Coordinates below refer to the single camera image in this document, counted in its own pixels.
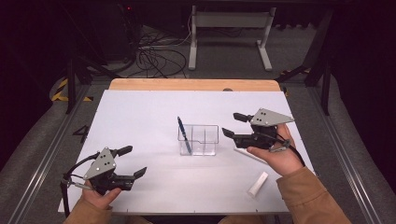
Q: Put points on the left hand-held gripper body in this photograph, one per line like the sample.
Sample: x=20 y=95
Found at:
x=101 y=168

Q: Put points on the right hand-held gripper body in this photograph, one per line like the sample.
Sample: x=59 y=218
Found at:
x=269 y=117

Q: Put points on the clear plastic pen holder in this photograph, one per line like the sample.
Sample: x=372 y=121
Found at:
x=204 y=140

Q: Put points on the blue pen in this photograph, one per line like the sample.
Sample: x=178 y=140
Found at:
x=183 y=132

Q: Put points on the short white tube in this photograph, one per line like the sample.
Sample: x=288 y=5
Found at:
x=258 y=184

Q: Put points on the person's left hand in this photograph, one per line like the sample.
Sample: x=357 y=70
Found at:
x=101 y=201

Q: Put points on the person's right hand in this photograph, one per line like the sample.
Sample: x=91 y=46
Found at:
x=285 y=158

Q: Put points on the white table sheet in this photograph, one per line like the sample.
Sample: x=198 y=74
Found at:
x=149 y=124

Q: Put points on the black metal stand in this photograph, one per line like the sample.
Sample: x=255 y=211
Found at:
x=320 y=68
x=71 y=84

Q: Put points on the yellow black hazard tape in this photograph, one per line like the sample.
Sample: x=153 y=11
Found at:
x=59 y=93

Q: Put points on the person's right leg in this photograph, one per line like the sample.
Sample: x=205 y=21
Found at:
x=239 y=220

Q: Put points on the black equipment box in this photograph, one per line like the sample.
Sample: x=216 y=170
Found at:
x=109 y=31

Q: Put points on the aluminium floor rail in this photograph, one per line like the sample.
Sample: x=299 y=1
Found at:
x=46 y=161
x=342 y=158

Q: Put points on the white metal desk frame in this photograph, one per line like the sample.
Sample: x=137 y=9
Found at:
x=230 y=20

